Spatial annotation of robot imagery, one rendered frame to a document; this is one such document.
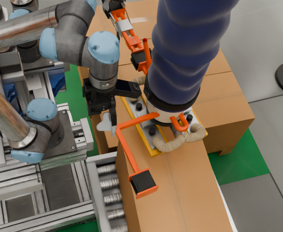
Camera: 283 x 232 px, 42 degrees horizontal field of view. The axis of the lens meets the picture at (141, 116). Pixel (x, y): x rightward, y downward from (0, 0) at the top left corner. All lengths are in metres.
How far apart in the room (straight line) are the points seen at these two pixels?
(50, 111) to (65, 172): 1.07
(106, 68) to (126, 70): 1.63
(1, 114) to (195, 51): 0.67
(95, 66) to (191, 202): 0.97
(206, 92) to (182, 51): 1.37
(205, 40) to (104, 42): 0.38
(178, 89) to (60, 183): 1.34
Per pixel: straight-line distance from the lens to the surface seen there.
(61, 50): 0.91
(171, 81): 1.32
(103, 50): 0.86
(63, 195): 2.45
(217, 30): 1.15
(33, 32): 1.09
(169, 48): 1.19
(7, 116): 1.31
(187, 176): 1.75
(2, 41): 1.18
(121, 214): 2.06
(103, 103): 1.03
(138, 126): 1.64
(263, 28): 3.96
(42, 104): 1.51
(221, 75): 2.65
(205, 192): 1.74
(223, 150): 2.86
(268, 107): 3.35
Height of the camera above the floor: 2.52
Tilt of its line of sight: 58 degrees down
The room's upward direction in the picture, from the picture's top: 12 degrees clockwise
